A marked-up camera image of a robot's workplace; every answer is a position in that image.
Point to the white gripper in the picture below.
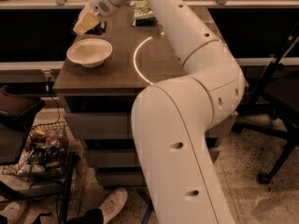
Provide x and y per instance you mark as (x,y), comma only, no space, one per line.
(99,2)

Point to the dark blue rxbar wrapper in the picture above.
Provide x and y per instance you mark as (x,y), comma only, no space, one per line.
(98,29)

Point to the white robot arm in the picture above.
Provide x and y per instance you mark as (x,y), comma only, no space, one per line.
(170,118)

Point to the white paper bowl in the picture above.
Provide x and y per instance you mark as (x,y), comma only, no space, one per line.
(90,52)

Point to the green chip bag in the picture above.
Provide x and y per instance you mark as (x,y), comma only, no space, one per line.
(142,14)

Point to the grey drawer cabinet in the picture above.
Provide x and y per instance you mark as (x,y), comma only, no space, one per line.
(141,56)

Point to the dark brown bin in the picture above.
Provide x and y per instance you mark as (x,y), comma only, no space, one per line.
(17,114)

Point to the bottom grey drawer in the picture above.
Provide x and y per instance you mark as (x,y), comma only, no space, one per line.
(118,179)

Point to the blue tape cross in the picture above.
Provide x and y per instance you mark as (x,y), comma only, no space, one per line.
(147,200)

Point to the white right sneaker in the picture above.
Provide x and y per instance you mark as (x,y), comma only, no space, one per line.
(113,204)

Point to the white sneaker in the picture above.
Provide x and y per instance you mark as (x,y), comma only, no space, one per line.
(12,213)
(113,204)

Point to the black office chair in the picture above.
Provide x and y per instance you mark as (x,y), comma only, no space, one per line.
(282,95)

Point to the white left sneaker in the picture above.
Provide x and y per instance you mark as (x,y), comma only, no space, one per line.
(12,213)

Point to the wire basket with items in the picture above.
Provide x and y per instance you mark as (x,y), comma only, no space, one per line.
(44,156)

